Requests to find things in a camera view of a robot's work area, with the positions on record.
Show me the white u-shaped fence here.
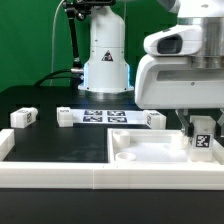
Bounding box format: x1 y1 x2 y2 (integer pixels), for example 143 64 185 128
0 129 224 190

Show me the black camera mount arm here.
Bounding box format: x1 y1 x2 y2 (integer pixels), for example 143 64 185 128
63 0 116 85

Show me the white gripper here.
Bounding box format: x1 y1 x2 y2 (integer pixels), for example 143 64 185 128
135 19 224 137

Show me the black cable bundle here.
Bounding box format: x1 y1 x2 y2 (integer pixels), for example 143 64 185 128
33 68 81 88

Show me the sheet of fiducial tags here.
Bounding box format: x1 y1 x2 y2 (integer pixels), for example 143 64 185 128
71 109 144 124

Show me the white square tabletop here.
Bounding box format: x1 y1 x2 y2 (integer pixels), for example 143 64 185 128
107 129 224 165

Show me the white cable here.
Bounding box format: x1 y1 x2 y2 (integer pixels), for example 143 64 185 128
49 0 66 87

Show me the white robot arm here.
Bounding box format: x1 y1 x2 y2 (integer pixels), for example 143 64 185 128
79 0 224 128

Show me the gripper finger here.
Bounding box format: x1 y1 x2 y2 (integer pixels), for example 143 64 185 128
215 108 224 137

